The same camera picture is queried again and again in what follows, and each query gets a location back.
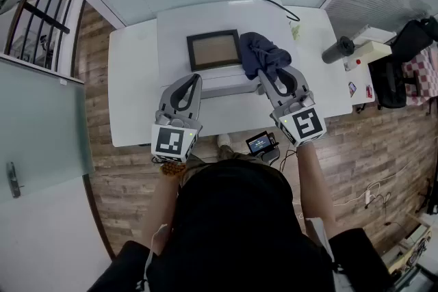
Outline beige foam block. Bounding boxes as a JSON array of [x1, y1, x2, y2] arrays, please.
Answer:
[[352, 40, 393, 63]]

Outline white carton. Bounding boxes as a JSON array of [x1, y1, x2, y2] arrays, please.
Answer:
[[354, 25, 398, 45]]

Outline person's black shirt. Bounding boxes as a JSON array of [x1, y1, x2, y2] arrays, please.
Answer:
[[87, 159, 394, 292]]

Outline frosted glass door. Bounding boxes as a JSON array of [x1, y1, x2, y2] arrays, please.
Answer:
[[0, 56, 95, 206]]

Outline white side table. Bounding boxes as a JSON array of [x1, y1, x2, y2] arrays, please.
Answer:
[[342, 44, 376, 110]]

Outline red white checkered cloth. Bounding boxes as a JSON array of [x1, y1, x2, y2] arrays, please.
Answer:
[[402, 44, 438, 103]]

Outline white cord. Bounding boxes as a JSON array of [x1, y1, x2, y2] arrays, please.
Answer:
[[145, 224, 170, 284]]

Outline orange beaded bracelet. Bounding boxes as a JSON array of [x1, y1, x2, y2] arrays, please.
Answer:
[[160, 161, 188, 178]]

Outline person's olive trousers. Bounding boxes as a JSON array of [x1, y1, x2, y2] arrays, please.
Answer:
[[184, 145, 271, 168]]

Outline person's right forearm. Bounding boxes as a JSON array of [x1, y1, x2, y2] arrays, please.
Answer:
[[296, 142, 338, 239]]

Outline light wooden rack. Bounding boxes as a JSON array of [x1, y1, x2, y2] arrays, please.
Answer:
[[381, 218, 435, 281]]

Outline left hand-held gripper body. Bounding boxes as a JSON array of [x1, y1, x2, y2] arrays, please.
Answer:
[[151, 105, 204, 164]]

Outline white flat box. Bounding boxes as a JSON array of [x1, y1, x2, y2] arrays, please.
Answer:
[[156, 0, 302, 100]]

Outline white floor cable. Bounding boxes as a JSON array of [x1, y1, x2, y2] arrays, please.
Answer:
[[333, 155, 417, 208]]

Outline dark grey tumbler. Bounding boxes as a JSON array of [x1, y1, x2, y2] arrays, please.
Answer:
[[321, 36, 356, 65]]

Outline small black screen device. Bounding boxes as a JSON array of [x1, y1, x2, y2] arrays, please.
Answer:
[[245, 131, 280, 161]]

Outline black framed picture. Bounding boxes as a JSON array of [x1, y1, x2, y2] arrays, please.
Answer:
[[186, 29, 243, 72]]

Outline thick black power cable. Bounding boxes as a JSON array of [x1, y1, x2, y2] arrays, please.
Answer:
[[253, 0, 301, 23]]

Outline black stand base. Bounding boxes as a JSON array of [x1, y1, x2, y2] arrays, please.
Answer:
[[419, 177, 438, 216]]

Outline grey shoulder strap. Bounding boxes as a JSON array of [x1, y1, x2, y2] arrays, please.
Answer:
[[304, 217, 335, 264]]

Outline metal door handle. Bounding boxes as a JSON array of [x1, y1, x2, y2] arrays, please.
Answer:
[[5, 161, 25, 199]]

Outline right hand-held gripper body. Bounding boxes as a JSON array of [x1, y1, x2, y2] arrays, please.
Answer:
[[269, 91, 326, 148]]

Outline person's left forearm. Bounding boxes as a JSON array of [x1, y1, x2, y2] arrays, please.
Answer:
[[142, 163, 185, 256]]

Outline dark blue cloth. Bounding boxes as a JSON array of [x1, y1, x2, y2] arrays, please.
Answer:
[[238, 31, 293, 81]]

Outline black metal railing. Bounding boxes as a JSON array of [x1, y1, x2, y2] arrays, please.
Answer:
[[0, 0, 86, 78]]

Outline black office chair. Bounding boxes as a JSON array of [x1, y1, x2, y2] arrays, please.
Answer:
[[368, 15, 438, 110]]

